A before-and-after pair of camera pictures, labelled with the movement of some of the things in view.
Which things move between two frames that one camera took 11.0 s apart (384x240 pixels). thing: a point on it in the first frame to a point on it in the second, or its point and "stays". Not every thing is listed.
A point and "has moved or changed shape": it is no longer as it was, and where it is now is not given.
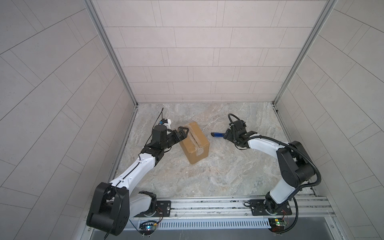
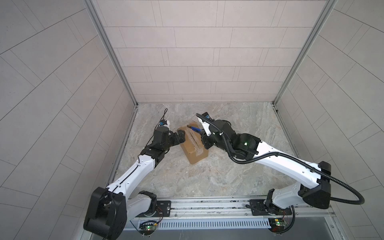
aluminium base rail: (302, 207) stays
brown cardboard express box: (195, 146) stays
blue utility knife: (216, 134) has moved or changed shape
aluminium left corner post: (100, 24) stays
